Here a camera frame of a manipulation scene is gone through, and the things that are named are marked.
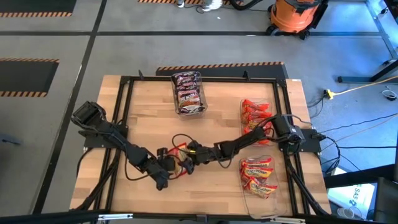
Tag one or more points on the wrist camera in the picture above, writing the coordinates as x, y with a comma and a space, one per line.
162, 153
194, 144

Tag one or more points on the clear plastic bin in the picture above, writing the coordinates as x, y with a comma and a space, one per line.
241, 124
264, 208
205, 93

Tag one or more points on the black floor bar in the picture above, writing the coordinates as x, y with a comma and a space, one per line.
357, 176

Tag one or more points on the clear plastic cup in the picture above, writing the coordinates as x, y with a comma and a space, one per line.
345, 212

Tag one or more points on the black floor stand base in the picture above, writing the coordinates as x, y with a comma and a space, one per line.
357, 79

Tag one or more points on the dark floor object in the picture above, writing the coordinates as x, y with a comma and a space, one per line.
9, 140

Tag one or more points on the black hazard striped floor mat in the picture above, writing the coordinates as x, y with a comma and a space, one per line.
34, 6
25, 76
224, 71

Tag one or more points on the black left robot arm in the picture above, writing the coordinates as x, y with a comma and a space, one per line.
124, 143

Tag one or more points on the black fire noodle packet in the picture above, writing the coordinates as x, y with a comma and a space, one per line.
192, 109
189, 98
187, 87
186, 77

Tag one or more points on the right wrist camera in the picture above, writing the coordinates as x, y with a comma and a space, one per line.
194, 144

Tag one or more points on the person's foot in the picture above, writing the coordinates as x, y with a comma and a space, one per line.
212, 4
180, 3

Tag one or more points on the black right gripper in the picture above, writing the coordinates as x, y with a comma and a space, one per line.
210, 154

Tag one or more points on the orange shop vacuum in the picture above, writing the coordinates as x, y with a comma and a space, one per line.
292, 15

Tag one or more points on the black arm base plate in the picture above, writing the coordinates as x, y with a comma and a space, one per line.
93, 141
312, 144

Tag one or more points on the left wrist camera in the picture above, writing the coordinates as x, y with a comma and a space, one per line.
162, 153

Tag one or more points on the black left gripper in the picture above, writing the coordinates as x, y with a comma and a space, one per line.
169, 163

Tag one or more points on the white cardboard box blue print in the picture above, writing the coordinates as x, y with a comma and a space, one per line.
357, 193

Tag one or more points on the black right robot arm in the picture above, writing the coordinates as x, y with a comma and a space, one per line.
242, 143

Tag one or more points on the beef ramen yellow red packet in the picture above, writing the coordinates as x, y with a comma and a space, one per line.
177, 152
261, 188
257, 173
256, 163

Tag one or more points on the black table frame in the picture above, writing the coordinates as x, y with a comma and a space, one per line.
149, 79

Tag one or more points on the silver metal bracket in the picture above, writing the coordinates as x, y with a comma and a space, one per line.
115, 216
287, 220

